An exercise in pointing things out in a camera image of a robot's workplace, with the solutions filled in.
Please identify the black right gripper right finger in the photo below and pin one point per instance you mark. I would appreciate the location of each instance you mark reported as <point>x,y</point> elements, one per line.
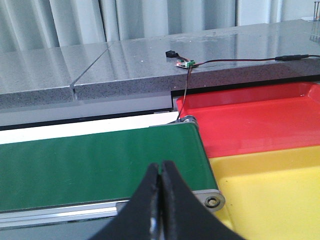
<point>184,217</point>

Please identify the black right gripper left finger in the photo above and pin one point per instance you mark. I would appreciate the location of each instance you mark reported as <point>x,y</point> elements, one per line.
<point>139,218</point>

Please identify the green conveyor belt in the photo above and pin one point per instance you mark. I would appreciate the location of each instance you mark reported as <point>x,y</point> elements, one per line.
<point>97,167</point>

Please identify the yellow plastic tray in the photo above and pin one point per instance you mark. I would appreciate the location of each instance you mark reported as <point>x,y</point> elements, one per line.
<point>273,195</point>

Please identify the red plastic tray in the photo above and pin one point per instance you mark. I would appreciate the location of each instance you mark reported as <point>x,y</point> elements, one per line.
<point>256,119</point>

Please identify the small green circuit board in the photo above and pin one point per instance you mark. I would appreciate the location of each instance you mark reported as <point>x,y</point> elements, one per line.
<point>185,64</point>

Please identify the black plug connector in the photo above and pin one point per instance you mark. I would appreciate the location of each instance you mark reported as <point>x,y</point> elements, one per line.
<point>171,54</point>

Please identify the white pleated curtain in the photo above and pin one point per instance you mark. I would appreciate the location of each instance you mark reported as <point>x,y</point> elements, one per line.
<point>42,24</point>

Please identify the black inline cable connector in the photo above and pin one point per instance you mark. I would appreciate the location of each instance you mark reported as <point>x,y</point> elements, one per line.
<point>296,57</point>

